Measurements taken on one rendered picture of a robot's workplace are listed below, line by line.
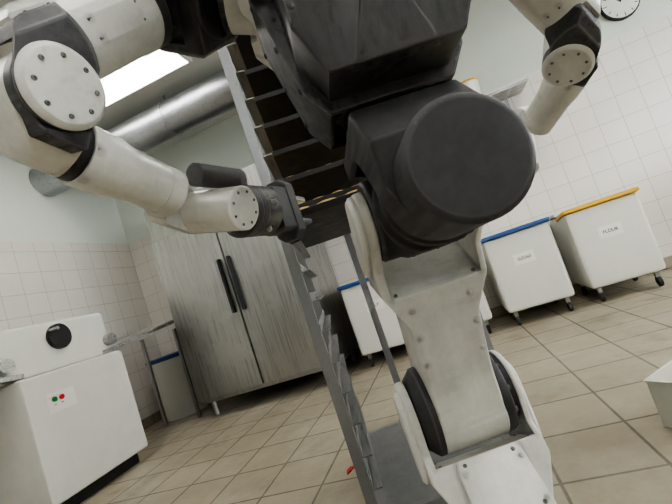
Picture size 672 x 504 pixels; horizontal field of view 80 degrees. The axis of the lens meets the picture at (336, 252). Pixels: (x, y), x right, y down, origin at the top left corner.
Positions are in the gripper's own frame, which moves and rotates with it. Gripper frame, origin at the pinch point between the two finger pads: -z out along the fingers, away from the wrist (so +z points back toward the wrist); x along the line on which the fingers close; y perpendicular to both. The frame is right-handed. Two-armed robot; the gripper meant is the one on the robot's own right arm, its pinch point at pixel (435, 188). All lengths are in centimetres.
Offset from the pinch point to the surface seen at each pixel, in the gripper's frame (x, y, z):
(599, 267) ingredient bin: -70, -259, -25
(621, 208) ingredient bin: -32, -272, 1
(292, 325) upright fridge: -38, -118, -226
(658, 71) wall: 69, -375, 49
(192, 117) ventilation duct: 166, -100, -247
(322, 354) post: -33, 24, -37
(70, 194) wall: 169, -41, -428
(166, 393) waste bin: -68, -66, -394
